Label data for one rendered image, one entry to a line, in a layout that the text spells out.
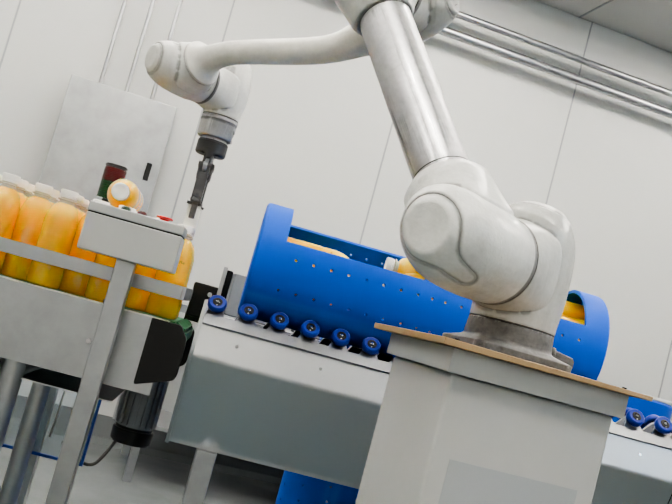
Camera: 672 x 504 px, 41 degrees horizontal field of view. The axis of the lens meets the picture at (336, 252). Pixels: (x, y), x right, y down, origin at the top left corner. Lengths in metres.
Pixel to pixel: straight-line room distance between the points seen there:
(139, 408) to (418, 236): 1.29
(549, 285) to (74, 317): 1.01
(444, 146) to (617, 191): 4.85
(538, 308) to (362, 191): 4.10
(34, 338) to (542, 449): 1.09
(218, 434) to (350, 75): 3.83
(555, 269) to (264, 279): 0.77
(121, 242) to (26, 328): 0.30
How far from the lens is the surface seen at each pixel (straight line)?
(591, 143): 6.27
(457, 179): 1.43
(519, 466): 1.50
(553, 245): 1.56
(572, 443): 1.54
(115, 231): 1.89
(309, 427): 2.13
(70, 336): 2.01
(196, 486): 2.16
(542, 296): 1.55
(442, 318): 2.13
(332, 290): 2.08
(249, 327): 2.10
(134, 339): 1.99
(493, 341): 1.53
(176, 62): 2.09
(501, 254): 1.41
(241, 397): 2.10
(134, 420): 2.49
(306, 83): 5.61
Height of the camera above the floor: 0.98
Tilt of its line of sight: 5 degrees up
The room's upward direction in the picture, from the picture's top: 15 degrees clockwise
